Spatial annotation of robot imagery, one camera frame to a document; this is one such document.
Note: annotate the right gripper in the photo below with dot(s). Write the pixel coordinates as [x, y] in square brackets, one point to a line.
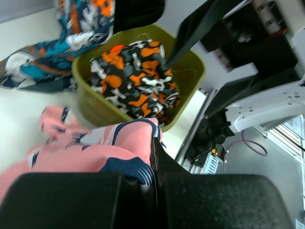
[239, 32]

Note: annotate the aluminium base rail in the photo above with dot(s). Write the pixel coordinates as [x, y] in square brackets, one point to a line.
[195, 164]

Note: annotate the blue orange patterned shorts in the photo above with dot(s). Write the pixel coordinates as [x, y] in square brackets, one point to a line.
[47, 66]

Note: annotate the black shorts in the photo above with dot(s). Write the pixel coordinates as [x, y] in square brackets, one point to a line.
[131, 14]

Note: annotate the white slotted cable duct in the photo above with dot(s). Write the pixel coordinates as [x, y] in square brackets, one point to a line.
[211, 164]

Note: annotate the camouflage shorts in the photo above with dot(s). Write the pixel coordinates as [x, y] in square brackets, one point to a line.
[136, 80]

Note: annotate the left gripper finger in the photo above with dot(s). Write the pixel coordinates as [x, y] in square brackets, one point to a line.
[162, 164]

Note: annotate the pink shark print shorts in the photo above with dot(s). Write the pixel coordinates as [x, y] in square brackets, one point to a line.
[123, 148]

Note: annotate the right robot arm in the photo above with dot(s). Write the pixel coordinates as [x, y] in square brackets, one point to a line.
[256, 99]

